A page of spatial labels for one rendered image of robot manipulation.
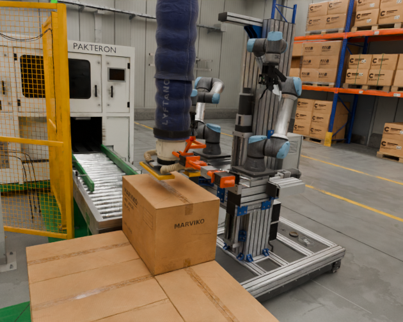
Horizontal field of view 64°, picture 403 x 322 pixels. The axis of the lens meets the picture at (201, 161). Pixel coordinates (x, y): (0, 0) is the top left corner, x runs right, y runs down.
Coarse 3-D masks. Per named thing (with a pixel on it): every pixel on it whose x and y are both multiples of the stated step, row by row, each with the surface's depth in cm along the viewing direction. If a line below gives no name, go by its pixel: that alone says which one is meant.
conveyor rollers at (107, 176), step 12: (84, 156) 414; (96, 156) 421; (72, 168) 358; (84, 168) 364; (96, 168) 363; (108, 168) 369; (120, 168) 375; (96, 180) 328; (108, 180) 326; (120, 180) 331; (96, 192) 294; (108, 192) 292; (120, 192) 297; (96, 204) 268; (108, 204) 266; (120, 204) 270; (108, 216) 248; (120, 216) 252
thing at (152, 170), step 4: (152, 160) 198; (140, 164) 204; (144, 164) 200; (148, 164) 199; (148, 168) 192; (152, 168) 191; (156, 168) 192; (160, 168) 186; (152, 172) 185; (156, 172) 184; (168, 172) 184; (156, 176) 180; (160, 176) 178; (164, 176) 179; (168, 176) 180; (172, 176) 181
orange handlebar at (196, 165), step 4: (200, 144) 210; (204, 144) 211; (192, 148) 206; (196, 148) 208; (172, 152) 187; (176, 152) 185; (180, 152) 187; (176, 156) 182; (196, 160) 170; (192, 164) 165; (196, 164) 161; (200, 164) 166; (204, 164) 164; (196, 168) 162; (200, 168) 158; (208, 172) 151; (228, 180) 140; (232, 180) 141; (228, 184) 140; (232, 184) 141
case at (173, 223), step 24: (144, 192) 188; (168, 192) 191; (192, 192) 193; (144, 216) 184; (168, 216) 172; (192, 216) 179; (216, 216) 188; (144, 240) 187; (168, 240) 176; (192, 240) 184; (216, 240) 193; (168, 264) 180; (192, 264) 188
